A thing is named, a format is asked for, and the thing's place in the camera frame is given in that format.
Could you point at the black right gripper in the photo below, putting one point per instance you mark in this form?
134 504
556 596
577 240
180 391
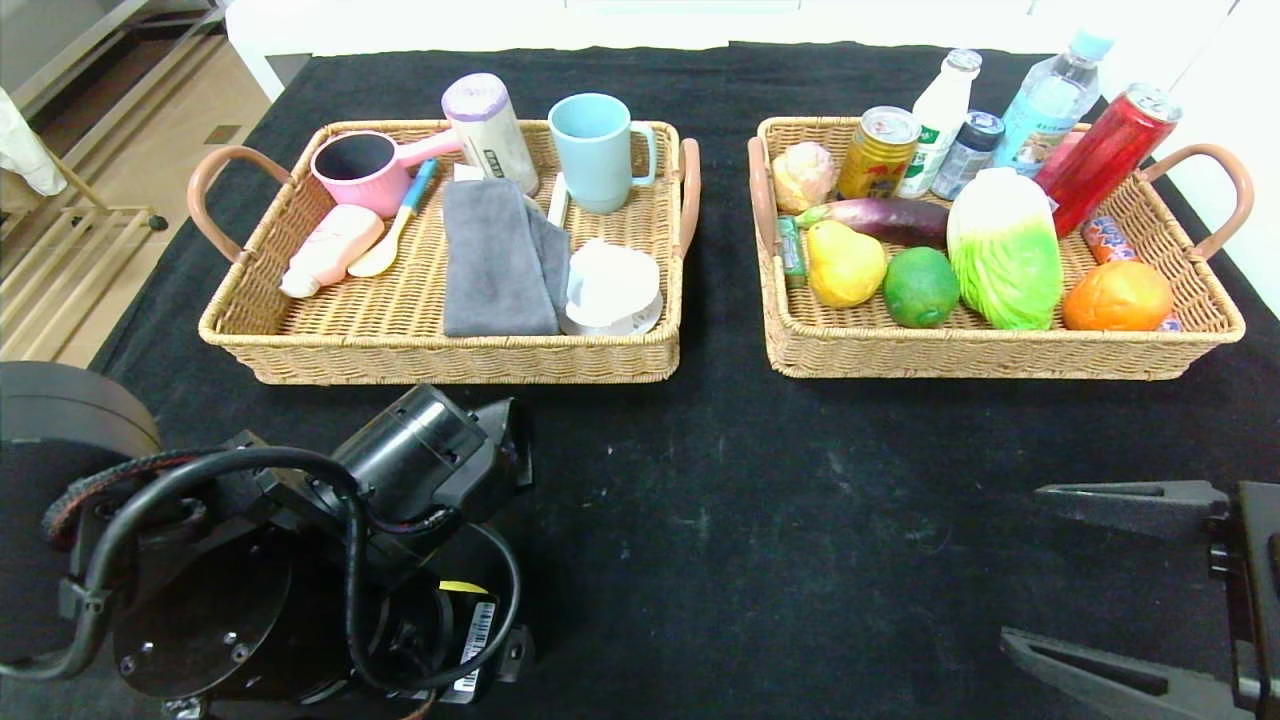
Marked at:
1256 590

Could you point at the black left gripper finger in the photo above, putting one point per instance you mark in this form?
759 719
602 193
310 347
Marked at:
517 655

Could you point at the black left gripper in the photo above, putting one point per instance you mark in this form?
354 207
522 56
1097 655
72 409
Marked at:
220 630

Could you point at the yellow lemon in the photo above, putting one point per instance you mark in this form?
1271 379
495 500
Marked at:
463 587

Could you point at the green white napa cabbage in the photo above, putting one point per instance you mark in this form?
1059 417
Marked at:
1005 260

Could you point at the white plate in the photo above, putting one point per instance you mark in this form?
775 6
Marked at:
615 290

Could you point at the grey towel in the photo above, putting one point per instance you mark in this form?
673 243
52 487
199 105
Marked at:
495 260

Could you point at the yellow pear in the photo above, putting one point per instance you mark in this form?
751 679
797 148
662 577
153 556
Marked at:
845 265

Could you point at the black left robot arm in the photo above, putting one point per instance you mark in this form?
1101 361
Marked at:
420 450

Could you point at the black tablecloth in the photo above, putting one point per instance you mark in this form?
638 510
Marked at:
750 550

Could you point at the orange fruit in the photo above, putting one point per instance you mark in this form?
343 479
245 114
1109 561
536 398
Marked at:
1115 297

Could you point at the orange blue candy roll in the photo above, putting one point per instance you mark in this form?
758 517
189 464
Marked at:
1105 240

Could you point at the green lime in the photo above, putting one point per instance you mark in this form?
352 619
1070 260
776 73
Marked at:
920 288

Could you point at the pink lotion bottle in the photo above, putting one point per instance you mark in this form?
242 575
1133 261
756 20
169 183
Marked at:
333 248

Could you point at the gold metal rack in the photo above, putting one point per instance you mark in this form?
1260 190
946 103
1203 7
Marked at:
110 210

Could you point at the red drink can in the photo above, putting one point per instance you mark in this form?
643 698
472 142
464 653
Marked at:
1110 150

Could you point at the white pen pink tip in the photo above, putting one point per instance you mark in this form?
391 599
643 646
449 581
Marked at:
558 200

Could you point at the purple eggplant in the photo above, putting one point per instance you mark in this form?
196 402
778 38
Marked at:
890 215

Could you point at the pink snack packet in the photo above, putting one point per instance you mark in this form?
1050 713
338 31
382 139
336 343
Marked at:
1058 148

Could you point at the small blue lid bottle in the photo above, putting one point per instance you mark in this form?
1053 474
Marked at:
962 155

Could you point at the small green candy pack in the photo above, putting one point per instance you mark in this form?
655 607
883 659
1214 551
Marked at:
789 250

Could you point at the teal mug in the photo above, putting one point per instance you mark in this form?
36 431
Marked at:
596 160

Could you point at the clear water bottle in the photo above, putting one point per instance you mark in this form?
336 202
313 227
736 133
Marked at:
1045 100

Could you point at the gold drink can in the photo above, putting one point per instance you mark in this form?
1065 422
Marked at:
875 158

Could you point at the beige tumbler purple lid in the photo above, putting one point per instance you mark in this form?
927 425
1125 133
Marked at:
493 140

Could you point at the white hanging cloth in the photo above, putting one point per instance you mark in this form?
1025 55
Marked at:
15 150

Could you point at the white milk bottle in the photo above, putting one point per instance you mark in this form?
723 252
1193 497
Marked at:
940 108

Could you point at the beige framed wooden bench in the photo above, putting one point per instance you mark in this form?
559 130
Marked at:
150 45

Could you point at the white table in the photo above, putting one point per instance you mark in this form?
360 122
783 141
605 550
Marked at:
285 30

